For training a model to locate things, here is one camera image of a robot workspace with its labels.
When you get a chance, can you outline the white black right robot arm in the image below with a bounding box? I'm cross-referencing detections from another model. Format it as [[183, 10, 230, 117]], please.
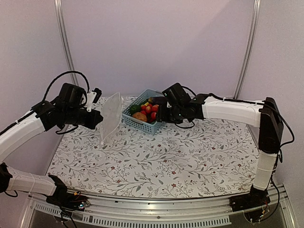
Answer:
[[156, 83, 284, 207]]

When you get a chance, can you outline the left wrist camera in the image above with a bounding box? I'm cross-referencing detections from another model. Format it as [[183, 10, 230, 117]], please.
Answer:
[[85, 88, 102, 112]]

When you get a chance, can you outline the light blue plastic basket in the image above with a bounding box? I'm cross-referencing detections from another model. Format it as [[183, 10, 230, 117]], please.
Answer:
[[122, 89, 165, 135]]

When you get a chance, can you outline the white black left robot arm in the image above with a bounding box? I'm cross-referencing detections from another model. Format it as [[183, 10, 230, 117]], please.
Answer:
[[0, 83, 103, 206]]

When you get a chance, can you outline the green bell pepper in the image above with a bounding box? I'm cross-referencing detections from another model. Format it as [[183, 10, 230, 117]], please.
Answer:
[[129, 104, 141, 115]]

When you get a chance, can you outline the floral patterned tablecloth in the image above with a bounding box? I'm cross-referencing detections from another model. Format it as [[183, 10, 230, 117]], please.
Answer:
[[47, 119, 259, 198]]

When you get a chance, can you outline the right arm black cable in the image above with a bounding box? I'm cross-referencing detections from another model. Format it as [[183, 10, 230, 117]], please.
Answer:
[[268, 106, 295, 157]]

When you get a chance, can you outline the aluminium front rail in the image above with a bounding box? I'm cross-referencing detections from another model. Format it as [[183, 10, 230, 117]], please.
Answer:
[[21, 185, 297, 228]]

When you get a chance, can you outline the aluminium frame post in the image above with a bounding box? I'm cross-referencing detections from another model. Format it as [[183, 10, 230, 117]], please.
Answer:
[[54, 0, 75, 71], [233, 0, 261, 99]]

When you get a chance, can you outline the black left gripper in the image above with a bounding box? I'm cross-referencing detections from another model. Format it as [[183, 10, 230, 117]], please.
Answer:
[[63, 106, 103, 129]]

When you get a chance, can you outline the clear zip top bag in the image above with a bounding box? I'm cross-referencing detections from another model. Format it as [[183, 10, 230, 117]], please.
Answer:
[[100, 92, 123, 145]]

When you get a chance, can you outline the red cherry tomato cluster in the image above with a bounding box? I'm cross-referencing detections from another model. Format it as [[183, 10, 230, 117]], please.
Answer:
[[140, 103, 159, 123]]

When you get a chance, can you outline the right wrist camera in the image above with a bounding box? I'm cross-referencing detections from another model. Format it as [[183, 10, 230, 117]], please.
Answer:
[[162, 89, 172, 108]]

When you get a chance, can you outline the left aluminium frame post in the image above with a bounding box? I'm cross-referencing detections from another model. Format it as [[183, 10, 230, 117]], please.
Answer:
[[54, 0, 75, 71]]

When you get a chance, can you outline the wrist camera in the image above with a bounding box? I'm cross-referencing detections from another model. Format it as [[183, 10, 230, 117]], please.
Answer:
[[85, 88, 102, 112], [162, 89, 172, 108]]

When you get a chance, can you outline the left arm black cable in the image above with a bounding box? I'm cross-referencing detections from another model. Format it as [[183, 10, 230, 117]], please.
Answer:
[[41, 70, 91, 105]]

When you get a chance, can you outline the right aluminium frame post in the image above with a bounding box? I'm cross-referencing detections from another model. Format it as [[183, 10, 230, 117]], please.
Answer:
[[233, 0, 261, 99]]

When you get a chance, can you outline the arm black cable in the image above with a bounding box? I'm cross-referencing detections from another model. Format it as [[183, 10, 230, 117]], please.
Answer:
[[268, 106, 295, 157], [41, 70, 91, 105]]

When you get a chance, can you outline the purple eggplant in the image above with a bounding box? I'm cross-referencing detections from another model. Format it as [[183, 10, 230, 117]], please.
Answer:
[[148, 96, 167, 105]]

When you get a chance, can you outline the brown potato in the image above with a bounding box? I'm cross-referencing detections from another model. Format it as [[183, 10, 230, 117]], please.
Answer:
[[132, 112, 148, 122]]

